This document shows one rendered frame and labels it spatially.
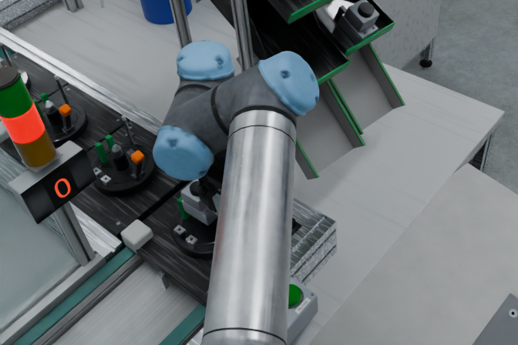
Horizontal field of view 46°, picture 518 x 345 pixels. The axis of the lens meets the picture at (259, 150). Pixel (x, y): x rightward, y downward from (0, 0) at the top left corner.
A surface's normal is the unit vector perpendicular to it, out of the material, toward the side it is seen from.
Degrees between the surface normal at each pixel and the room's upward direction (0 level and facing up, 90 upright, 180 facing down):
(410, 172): 0
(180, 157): 90
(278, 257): 53
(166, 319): 0
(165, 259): 0
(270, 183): 32
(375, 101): 45
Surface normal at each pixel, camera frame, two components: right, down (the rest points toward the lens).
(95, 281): -0.10, -0.70
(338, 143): 0.37, -0.14
